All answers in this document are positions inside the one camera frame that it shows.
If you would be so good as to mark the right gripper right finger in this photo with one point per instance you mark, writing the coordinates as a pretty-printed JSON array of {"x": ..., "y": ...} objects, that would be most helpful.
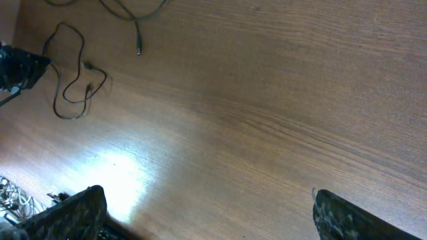
[{"x": 338, "y": 219}]

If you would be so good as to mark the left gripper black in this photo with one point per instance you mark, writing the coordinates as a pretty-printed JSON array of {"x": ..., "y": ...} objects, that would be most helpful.
[{"x": 20, "y": 68}]

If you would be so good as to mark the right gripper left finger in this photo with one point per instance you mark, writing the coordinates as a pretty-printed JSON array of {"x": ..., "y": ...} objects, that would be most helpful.
[{"x": 80, "y": 216}]

